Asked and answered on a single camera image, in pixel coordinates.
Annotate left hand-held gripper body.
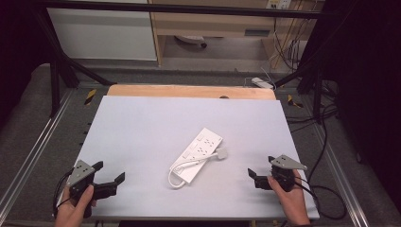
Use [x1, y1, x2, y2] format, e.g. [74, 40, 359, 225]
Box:
[65, 159, 107, 219]

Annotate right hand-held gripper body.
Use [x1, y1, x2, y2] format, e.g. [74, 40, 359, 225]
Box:
[268, 153, 308, 193]

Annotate white power strip cable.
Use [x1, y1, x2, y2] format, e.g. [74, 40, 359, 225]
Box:
[166, 151, 220, 190]

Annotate person's right hand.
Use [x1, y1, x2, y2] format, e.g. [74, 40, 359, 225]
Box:
[267, 169, 311, 227]

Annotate person's left hand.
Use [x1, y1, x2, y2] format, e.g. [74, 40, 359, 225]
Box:
[54, 183, 98, 227]

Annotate white table mat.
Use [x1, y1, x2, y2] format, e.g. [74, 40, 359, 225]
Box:
[56, 96, 321, 220]

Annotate white floor power strip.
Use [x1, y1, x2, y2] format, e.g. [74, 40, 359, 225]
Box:
[251, 77, 274, 90]

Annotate black metal stand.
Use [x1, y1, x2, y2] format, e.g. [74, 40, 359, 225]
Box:
[34, 9, 117, 118]
[273, 12, 340, 125]

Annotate wooden board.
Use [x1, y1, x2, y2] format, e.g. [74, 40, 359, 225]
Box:
[107, 83, 277, 101]

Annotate black curtain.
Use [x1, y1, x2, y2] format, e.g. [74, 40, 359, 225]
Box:
[0, 0, 51, 127]
[324, 0, 401, 202]

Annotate white cabinet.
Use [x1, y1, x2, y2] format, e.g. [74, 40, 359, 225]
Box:
[46, 8, 158, 61]

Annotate white chair base with caster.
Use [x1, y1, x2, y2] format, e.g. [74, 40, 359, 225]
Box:
[174, 35, 208, 49]

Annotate wooden desk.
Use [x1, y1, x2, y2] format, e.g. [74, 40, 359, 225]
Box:
[148, 0, 325, 69]

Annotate black metal crossbar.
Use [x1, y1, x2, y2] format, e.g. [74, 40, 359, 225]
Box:
[32, 0, 335, 19]

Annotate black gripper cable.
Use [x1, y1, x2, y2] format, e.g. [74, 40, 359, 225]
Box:
[292, 176, 348, 221]
[51, 168, 75, 219]

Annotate black floor cables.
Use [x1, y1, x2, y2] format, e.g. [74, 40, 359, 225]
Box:
[285, 79, 340, 187]

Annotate aluminium rail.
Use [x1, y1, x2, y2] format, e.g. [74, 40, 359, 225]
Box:
[0, 89, 77, 216]
[310, 122, 370, 227]

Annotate hanging cables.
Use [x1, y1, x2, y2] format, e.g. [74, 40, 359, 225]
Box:
[272, 9, 308, 72]

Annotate wall outlet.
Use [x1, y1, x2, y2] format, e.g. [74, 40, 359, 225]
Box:
[266, 0, 292, 9]

